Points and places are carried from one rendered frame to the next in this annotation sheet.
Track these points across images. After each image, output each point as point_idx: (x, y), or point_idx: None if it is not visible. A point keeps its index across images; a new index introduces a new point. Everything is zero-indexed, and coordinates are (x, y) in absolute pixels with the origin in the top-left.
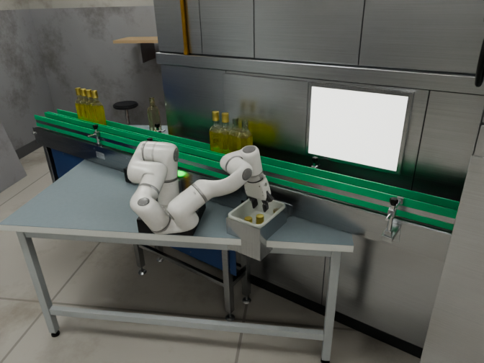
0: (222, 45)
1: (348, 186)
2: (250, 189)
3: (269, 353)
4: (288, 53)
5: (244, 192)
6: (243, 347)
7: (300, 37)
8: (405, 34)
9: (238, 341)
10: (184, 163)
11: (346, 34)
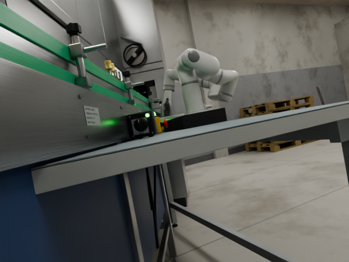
0: (63, 5)
1: None
2: (171, 97)
3: (189, 238)
4: (91, 36)
5: (167, 105)
6: (196, 246)
7: (93, 28)
8: (111, 45)
9: (193, 250)
10: (137, 102)
11: (102, 37)
